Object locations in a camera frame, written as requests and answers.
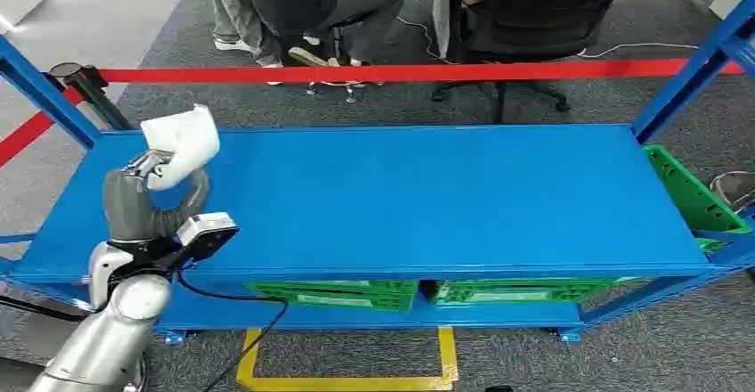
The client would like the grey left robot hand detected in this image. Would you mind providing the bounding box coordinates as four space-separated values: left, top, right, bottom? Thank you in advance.
102 149 212 243

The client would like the white cloth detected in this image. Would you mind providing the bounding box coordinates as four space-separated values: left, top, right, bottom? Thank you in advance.
140 103 221 192

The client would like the short red barrier belt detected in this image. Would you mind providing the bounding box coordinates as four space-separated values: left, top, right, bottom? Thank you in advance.
0 86 85 169

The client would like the standing person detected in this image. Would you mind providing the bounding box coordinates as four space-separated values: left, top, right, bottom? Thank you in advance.
203 0 286 86

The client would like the green plastic crate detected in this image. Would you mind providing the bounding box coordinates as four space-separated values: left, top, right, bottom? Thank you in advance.
643 143 753 255
244 281 418 314
426 277 621 306

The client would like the black rolling stool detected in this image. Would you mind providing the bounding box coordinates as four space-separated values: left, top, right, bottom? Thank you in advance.
305 23 386 105

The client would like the yellow floor tape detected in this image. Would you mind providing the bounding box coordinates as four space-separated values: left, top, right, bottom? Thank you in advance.
235 327 460 392

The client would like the blue metal shelf rack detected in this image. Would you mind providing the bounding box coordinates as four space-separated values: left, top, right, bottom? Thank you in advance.
0 0 755 345

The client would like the person on stool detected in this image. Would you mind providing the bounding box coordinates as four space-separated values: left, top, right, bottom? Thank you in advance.
235 0 406 69

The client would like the long red barrier belt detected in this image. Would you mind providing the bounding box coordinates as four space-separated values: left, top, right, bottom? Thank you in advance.
97 58 744 85

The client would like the pale desk panel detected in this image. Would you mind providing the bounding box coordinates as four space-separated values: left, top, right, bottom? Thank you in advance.
432 0 457 60

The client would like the black office chair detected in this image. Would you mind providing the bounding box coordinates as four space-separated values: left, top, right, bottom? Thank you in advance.
430 0 644 125

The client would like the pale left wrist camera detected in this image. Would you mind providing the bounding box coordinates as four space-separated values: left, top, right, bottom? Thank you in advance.
175 212 240 264

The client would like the black barrier post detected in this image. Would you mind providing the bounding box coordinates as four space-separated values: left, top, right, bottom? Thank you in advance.
50 62 134 132

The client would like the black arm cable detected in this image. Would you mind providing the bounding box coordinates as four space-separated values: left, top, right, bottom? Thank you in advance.
176 271 290 392

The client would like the white floor cable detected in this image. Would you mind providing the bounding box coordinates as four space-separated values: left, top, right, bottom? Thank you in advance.
574 41 701 60

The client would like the wire basket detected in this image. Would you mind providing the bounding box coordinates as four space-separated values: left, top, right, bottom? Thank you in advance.
710 170 755 215

